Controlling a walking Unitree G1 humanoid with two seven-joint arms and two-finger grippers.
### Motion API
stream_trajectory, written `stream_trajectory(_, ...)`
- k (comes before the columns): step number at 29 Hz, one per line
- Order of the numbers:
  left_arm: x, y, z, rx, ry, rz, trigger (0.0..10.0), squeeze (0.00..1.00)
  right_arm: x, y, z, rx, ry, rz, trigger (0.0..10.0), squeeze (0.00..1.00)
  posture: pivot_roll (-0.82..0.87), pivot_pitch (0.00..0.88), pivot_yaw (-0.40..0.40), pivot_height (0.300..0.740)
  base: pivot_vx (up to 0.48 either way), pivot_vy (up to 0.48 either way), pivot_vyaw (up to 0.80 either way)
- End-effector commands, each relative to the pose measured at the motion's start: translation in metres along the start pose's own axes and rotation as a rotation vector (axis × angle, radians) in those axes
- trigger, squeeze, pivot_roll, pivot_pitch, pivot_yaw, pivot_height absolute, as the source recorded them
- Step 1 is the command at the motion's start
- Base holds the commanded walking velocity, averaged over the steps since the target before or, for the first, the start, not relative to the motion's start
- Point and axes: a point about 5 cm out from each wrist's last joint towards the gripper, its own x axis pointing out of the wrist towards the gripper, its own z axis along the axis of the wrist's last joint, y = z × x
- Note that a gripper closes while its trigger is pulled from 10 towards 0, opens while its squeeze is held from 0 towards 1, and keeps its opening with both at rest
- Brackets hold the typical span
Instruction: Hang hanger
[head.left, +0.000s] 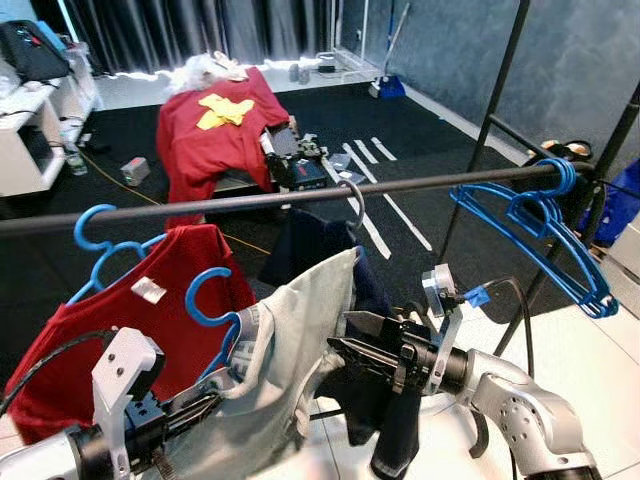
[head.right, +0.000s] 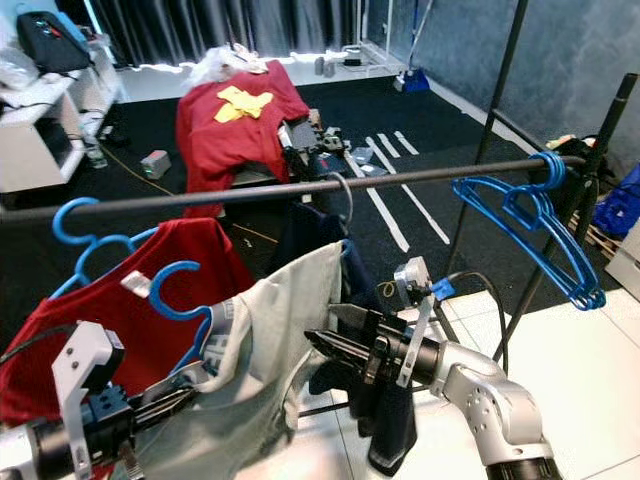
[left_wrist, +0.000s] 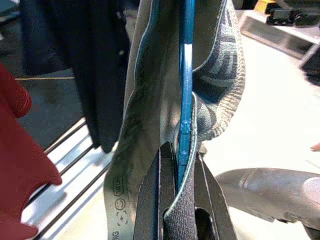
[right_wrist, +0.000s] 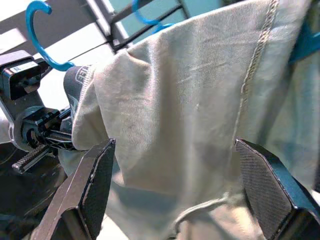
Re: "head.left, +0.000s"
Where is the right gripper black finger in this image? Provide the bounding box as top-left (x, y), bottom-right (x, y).
top-left (345, 312), bottom-right (402, 347)
top-left (328, 338), bottom-right (400, 376)

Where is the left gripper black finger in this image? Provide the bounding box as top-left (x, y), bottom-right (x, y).
top-left (172, 405), bottom-right (219, 446)
top-left (168, 392), bottom-right (224, 429)

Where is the light grey-green shirt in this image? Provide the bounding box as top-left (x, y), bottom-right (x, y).
top-left (165, 248), bottom-right (359, 480)

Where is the silver metal hanger hook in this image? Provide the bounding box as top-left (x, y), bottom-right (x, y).
top-left (340, 178), bottom-right (368, 231)

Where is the red shirt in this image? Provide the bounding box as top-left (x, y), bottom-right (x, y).
top-left (5, 224), bottom-right (257, 443)

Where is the dark navy garment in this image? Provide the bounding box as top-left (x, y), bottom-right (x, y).
top-left (260, 208), bottom-right (423, 479)

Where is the black electronic device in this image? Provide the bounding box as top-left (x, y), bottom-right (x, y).
top-left (262, 118), bottom-right (331, 193)

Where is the small grey box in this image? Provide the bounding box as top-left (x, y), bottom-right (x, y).
top-left (120, 157), bottom-right (152, 187)

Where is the red flag with yellow star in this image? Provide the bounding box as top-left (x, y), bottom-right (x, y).
top-left (157, 68), bottom-right (293, 226)

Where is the blue bag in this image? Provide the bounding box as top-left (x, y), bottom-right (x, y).
top-left (598, 160), bottom-right (640, 249)

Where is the white shelf unit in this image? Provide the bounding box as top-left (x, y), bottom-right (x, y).
top-left (0, 75), bottom-right (98, 198)

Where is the white fluffy cloth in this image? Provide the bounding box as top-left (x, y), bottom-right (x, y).
top-left (165, 48), bottom-right (249, 96)

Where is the dark pleated curtain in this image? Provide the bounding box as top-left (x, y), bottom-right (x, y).
top-left (30, 0), bottom-right (341, 73)

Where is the black bag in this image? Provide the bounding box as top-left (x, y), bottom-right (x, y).
top-left (0, 20), bottom-right (72, 83)

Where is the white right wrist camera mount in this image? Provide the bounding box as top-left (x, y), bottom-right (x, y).
top-left (421, 264), bottom-right (464, 397)

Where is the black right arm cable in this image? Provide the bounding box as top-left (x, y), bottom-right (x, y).
top-left (462, 278), bottom-right (537, 387)

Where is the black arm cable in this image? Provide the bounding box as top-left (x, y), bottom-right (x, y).
top-left (0, 330), bottom-right (119, 413)
top-left (462, 278), bottom-right (537, 387)

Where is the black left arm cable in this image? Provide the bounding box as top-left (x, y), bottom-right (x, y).
top-left (0, 330), bottom-right (119, 413)

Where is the blue dustpan with handle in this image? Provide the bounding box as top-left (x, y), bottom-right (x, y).
top-left (368, 0), bottom-right (411, 101)

